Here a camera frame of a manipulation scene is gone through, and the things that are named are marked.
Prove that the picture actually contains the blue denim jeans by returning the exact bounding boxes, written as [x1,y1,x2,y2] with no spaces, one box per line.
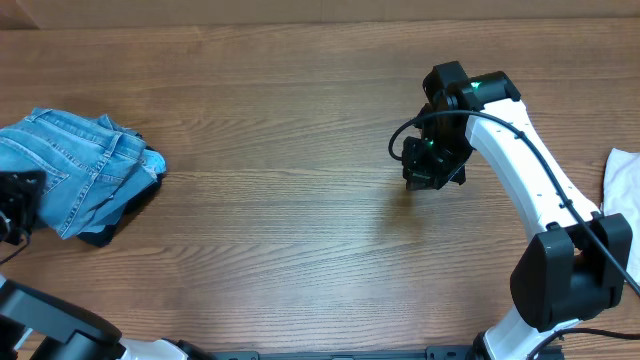
[1,108,158,240]

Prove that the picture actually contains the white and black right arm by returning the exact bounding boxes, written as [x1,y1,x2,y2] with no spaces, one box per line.
[393,61,635,359]

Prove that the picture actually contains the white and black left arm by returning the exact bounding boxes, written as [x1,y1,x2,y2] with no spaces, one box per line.
[1,171,210,360]

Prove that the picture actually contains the black folded garment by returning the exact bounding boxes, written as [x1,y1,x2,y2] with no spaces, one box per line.
[76,173,166,248]

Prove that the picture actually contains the light blue printed t-shirt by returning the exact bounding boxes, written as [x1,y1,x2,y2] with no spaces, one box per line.
[143,148,167,176]

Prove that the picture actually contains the beige folded cloth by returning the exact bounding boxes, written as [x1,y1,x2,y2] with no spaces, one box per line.
[601,148,640,282]

